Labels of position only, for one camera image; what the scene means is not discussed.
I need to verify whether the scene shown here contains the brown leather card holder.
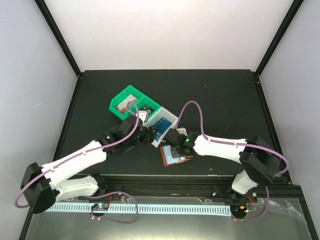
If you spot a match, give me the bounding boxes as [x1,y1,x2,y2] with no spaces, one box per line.
[160,145,195,167]

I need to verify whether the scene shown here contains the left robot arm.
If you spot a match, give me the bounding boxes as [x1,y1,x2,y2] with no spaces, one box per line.
[19,116,157,214]

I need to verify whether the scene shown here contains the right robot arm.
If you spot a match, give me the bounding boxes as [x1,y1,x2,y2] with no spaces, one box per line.
[160,129,280,203]

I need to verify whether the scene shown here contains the blue cards stack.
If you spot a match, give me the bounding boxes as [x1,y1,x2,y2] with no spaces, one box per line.
[153,117,172,141]

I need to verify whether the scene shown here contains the black cards stack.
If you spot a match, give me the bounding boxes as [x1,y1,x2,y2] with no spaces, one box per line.
[142,105,155,115]

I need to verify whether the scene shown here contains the red white cards stack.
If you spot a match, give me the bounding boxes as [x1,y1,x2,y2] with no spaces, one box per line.
[116,94,138,115]

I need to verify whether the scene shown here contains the white storage bin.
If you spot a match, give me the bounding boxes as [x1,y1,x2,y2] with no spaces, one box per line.
[145,107,178,148]

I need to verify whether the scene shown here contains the green double storage bin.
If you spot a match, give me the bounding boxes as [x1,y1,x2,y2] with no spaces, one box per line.
[109,85,161,121]

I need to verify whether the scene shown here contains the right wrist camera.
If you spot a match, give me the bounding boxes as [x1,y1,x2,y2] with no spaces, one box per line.
[175,127,188,136]

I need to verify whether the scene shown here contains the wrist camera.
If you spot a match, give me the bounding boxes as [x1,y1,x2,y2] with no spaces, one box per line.
[175,127,188,136]
[138,110,150,126]

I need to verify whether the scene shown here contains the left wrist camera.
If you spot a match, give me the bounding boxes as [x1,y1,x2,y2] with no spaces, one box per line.
[138,110,150,126]

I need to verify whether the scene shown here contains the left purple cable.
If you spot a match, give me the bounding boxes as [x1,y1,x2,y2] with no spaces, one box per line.
[14,101,141,225]

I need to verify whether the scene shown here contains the purple cable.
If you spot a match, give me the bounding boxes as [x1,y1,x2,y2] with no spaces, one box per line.
[14,101,141,225]
[176,100,291,222]

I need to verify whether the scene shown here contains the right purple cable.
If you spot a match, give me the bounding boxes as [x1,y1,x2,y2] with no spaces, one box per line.
[176,100,291,222]

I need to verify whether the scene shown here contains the white slotted cable duct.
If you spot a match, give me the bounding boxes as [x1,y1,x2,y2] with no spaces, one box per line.
[47,202,232,217]

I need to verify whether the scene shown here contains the black frame post left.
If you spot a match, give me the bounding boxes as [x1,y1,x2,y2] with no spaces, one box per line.
[34,0,82,78]

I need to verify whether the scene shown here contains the black frame post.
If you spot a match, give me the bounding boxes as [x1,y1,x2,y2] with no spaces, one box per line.
[255,0,304,77]
[34,0,82,78]

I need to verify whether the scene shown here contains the black frame post right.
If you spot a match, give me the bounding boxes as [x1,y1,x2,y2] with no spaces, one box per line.
[255,0,304,77]

